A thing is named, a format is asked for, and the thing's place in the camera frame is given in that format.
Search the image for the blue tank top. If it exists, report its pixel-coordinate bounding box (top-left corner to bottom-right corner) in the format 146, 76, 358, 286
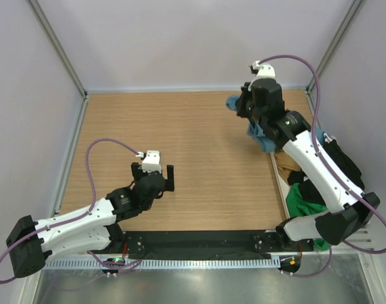
225, 94, 276, 153

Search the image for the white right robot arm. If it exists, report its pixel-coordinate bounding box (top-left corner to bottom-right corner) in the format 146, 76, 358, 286
236, 79, 380, 251

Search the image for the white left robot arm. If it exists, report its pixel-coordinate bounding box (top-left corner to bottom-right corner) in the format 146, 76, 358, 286
6, 163, 175, 279

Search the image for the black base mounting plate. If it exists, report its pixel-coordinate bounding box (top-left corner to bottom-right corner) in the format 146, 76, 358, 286
124, 230, 314, 261

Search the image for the tan garment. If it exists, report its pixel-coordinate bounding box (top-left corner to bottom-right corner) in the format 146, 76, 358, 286
274, 151, 305, 186

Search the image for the white laundry tray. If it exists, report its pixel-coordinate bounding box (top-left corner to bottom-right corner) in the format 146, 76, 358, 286
270, 153, 290, 219

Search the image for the black garment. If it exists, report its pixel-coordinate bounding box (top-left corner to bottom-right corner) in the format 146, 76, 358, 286
287, 136, 365, 206

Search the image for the green garment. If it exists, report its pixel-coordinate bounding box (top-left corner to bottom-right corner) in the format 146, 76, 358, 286
285, 183, 329, 251

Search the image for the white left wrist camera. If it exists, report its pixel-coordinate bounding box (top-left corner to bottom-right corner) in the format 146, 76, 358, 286
136, 150, 162, 173

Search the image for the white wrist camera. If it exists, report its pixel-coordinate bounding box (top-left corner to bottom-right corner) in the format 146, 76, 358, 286
250, 61, 276, 82
136, 150, 162, 173

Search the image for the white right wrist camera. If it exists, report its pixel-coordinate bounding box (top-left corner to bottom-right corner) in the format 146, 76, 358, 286
250, 61, 276, 82

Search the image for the white slotted cable duct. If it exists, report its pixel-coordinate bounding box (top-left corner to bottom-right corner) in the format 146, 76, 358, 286
44, 256, 281, 270

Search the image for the right aluminium frame post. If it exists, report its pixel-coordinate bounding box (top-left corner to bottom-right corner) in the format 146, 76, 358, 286
316, 0, 366, 79

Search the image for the aluminium frame post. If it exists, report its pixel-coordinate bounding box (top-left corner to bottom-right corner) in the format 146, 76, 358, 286
316, 0, 366, 79
27, 0, 87, 99

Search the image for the left aluminium frame post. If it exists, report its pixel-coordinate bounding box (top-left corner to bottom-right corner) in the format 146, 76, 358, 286
27, 0, 87, 99

